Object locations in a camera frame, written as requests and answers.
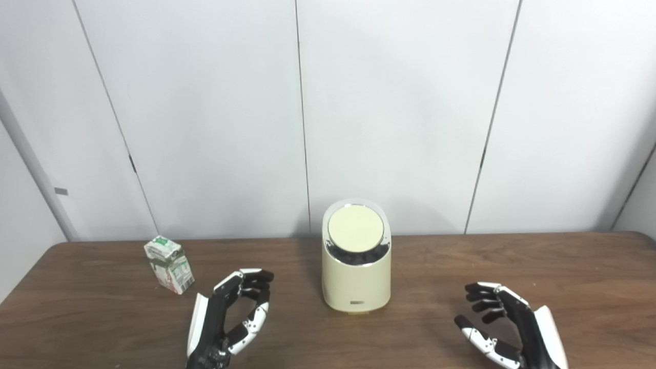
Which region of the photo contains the white wall post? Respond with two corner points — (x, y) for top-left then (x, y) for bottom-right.
(0, 87), (80, 242)

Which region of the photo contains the cream round bin lid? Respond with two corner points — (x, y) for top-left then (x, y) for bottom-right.
(328, 204), (384, 253)

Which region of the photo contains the cream-colored bin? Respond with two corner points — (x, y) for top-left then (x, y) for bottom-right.
(322, 199), (392, 314)

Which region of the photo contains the green white milk carton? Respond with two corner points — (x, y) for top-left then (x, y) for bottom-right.
(144, 235), (195, 295)

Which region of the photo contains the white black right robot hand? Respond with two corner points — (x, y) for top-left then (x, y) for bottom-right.
(454, 281), (568, 369)

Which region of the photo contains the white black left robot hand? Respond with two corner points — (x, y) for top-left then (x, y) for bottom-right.
(186, 269), (275, 369)

